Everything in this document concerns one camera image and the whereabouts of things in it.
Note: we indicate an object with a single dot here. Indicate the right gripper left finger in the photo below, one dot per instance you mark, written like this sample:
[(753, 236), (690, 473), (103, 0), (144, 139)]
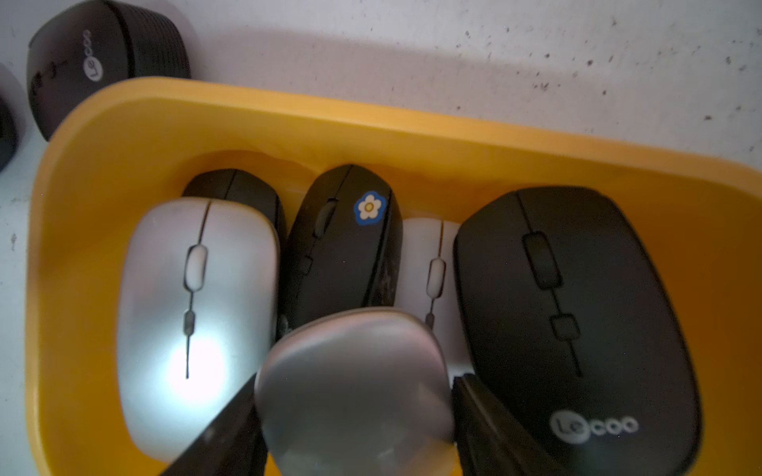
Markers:
[(232, 444)]

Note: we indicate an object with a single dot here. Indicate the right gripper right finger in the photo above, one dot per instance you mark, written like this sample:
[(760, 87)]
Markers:
[(490, 441)]

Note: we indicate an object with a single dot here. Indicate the silver mouse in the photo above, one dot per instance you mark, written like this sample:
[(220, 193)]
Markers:
[(196, 317), (364, 392)]

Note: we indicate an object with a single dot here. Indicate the silver mouse front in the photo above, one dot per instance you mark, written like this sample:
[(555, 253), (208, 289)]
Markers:
[(196, 317)]

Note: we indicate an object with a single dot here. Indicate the white mouse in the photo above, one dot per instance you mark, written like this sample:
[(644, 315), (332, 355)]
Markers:
[(426, 287)]

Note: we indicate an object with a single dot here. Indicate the black flower sticker mouse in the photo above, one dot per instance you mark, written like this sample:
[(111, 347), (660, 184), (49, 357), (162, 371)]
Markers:
[(344, 248)]

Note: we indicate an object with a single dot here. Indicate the black slim mouse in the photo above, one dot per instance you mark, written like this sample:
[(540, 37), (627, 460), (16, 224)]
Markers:
[(241, 187)]

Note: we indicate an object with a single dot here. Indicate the black Lecoo mouse front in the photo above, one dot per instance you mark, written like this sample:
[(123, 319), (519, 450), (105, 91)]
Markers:
[(95, 44)]

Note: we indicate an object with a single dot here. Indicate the yellow storage box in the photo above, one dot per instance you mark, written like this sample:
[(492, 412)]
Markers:
[(137, 144)]

